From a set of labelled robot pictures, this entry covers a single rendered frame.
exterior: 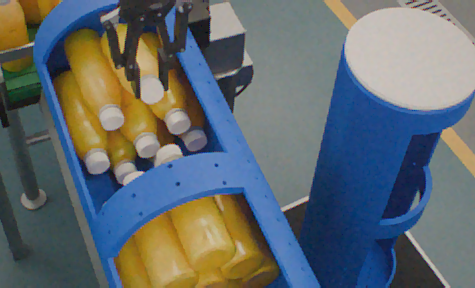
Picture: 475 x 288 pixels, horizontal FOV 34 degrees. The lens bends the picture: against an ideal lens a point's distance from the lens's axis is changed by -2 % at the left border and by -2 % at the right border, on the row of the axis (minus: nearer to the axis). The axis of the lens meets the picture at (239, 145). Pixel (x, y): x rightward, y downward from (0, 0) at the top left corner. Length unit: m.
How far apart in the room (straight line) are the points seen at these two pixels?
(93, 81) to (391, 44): 0.61
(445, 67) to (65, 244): 1.38
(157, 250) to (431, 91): 0.66
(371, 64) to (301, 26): 1.56
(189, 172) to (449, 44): 0.73
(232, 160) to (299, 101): 1.70
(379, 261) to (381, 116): 0.86
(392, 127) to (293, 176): 1.12
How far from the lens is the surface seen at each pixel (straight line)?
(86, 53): 1.40
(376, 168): 1.67
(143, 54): 1.28
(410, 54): 1.61
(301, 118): 2.80
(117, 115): 1.32
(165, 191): 1.11
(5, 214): 2.29
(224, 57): 1.88
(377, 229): 1.86
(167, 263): 1.14
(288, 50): 3.01
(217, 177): 1.12
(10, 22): 1.63
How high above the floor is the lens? 2.15
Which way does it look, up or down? 53 degrees down
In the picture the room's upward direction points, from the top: 5 degrees clockwise
